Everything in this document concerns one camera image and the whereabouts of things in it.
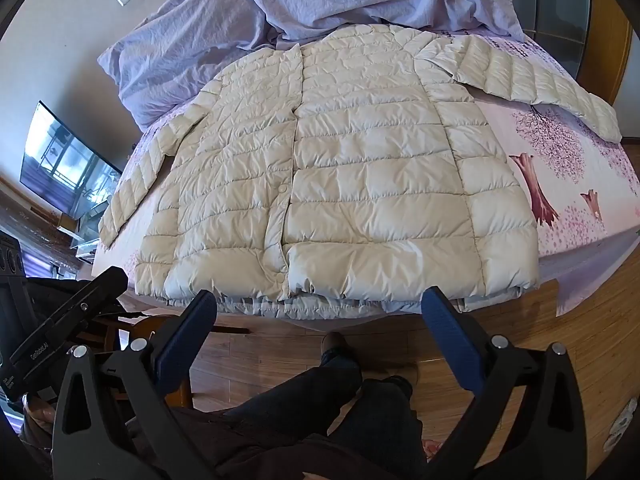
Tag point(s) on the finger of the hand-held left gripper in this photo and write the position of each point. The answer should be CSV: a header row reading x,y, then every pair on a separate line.
x,y
92,297

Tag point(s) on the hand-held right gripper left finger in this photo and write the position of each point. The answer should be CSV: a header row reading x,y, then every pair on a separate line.
x,y
187,327

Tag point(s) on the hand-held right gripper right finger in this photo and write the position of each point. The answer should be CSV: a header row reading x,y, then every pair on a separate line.
x,y
452,335

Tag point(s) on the cream puffer jacket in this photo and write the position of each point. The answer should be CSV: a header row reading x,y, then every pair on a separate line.
x,y
350,170

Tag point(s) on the person's left hand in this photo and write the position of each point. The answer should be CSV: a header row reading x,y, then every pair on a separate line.
x,y
40,412

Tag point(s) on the wooden chair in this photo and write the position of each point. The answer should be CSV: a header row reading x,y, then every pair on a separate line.
x,y
150,330

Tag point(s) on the glass television stand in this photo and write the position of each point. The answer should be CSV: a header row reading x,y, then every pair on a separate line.
x,y
82,232

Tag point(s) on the brown shoe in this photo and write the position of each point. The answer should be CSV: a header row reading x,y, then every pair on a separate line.
x,y
337,345

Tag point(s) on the person's right leg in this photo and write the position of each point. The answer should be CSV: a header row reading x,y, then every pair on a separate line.
x,y
380,430

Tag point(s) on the person's leg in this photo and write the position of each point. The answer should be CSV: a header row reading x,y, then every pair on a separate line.
x,y
380,430
305,387

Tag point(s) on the person's left leg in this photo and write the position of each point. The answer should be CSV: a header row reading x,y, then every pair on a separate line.
x,y
305,387

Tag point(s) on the flat screen television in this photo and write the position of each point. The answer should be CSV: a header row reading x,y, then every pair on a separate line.
x,y
65,160

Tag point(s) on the white spotted object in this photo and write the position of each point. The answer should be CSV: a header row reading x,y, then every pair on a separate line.
x,y
620,427

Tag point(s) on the floral pink bed sheet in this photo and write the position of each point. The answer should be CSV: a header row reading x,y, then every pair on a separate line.
x,y
570,180

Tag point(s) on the large lavender pillow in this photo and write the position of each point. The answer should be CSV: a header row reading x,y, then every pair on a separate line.
x,y
175,45

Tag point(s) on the wooden glass panel door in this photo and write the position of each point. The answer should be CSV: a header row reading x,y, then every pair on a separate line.
x,y
590,25

